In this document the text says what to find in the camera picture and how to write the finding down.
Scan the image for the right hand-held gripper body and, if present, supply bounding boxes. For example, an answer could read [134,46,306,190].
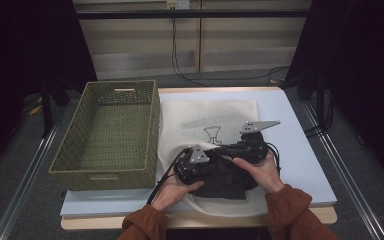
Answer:
[232,119,282,165]

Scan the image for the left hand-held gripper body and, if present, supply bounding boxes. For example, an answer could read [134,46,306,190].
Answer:
[172,143,215,186]

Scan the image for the black garment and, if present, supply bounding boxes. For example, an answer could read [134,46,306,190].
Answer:
[187,147,260,201]

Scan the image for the white mesh laundry bag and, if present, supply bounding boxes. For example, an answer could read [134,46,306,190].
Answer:
[156,98,272,218]

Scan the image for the green woven basket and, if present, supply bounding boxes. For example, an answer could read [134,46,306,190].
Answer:
[48,79,161,192]

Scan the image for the person's right hand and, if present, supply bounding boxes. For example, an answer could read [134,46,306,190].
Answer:
[231,151,285,195]

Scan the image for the person's left hand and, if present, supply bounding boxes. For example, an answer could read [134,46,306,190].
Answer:
[151,179,205,213]

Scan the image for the light blue table mat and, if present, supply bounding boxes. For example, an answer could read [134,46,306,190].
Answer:
[59,90,338,219]

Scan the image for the black metal stand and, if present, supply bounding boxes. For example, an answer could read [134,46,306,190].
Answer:
[314,71,335,129]
[39,75,72,140]

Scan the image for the black horizontal bar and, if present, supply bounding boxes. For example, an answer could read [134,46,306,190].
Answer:
[75,8,312,20]

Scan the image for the dark curtain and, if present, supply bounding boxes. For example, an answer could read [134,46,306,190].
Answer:
[0,0,98,178]
[279,0,384,188]

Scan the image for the right hand-held gripper cable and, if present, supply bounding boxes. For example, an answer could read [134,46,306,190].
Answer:
[265,142,282,175]

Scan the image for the hand-held gripper cable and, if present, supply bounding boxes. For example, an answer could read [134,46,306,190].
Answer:
[146,147,193,206]
[265,142,282,175]

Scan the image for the left hand-held gripper cable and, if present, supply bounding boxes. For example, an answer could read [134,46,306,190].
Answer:
[146,147,193,206]

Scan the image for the metal floor rail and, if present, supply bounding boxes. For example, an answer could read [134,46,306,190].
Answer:
[301,101,384,240]
[0,112,68,240]

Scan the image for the black wall cable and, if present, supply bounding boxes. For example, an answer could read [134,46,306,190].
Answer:
[170,17,292,88]

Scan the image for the white wall socket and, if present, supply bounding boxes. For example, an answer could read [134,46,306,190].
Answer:
[166,0,191,11]

